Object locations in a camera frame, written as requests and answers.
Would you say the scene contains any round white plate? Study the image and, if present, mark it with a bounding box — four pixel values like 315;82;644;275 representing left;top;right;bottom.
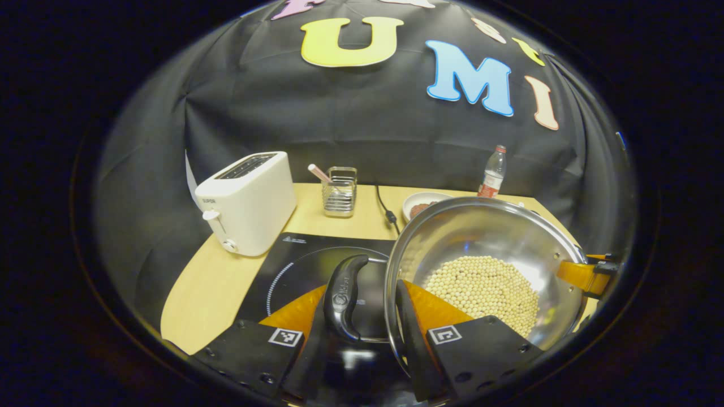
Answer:
402;192;453;222

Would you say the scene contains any soybeans heap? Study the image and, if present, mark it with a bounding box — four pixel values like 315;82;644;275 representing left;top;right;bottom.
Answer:
421;256;540;339

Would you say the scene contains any metal wire utensil holder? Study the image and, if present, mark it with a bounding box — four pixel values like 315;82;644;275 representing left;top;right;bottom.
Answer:
322;167;358;218

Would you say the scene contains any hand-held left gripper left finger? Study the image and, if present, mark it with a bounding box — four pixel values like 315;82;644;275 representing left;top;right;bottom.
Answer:
192;284;334;405

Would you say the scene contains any clear plastic water bottle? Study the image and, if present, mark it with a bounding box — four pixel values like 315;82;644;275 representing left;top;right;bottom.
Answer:
478;145;507;198

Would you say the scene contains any stainless steel pot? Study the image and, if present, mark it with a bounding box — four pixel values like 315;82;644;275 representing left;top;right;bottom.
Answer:
324;196;589;405

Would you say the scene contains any black power cable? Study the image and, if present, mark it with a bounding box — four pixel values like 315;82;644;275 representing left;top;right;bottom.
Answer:
376;185;401;235

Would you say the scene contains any black backdrop cloth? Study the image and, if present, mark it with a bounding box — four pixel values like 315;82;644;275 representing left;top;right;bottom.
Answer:
93;0;637;334

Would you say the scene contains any white toaster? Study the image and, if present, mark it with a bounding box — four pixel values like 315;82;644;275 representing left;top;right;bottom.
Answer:
194;151;298;257

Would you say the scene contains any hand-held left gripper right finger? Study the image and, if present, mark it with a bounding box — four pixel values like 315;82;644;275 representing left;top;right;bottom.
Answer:
395;279;545;403

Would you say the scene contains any black induction cooktop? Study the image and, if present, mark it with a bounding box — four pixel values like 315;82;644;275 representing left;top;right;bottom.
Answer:
235;232;397;340

